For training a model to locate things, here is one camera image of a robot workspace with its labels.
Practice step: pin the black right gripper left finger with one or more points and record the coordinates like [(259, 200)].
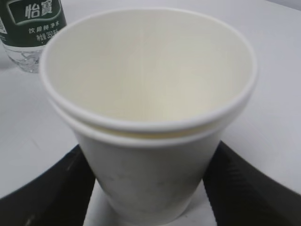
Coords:
[(58, 197)]

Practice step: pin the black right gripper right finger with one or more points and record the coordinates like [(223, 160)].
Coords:
[(241, 195)]

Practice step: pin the white paper cup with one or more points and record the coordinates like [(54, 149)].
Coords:
[(149, 154), (149, 72)]

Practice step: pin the clear green-label water bottle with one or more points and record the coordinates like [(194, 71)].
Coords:
[(26, 26)]

